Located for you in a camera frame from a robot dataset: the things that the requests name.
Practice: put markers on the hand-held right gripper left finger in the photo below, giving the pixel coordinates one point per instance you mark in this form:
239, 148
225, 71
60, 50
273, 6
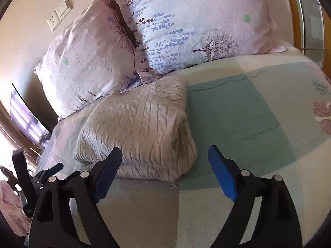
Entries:
105, 183

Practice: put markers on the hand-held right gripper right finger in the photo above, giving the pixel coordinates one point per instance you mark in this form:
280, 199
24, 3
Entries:
223, 176

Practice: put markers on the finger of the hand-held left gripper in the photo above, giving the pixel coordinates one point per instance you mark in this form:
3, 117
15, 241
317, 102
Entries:
50, 172

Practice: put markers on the pink floral cloth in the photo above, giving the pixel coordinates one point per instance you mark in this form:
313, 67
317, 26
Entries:
11, 206

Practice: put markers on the brown wooden cabinet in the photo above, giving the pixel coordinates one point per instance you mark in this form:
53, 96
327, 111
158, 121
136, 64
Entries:
15, 139

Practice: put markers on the checked pastel bed sheet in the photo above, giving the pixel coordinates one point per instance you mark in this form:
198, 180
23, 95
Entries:
248, 124

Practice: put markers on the pink floral pillow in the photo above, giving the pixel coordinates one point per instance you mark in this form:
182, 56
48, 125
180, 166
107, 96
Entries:
90, 64

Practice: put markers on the large floral white pillow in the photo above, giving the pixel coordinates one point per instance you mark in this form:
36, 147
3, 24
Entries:
199, 23

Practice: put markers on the wooden bed headboard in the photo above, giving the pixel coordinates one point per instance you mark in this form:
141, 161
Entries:
293, 13

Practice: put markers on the white wall socket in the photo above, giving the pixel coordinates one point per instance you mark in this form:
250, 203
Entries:
53, 23

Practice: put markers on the white wall switch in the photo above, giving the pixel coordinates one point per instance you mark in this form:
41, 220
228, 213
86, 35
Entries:
62, 8

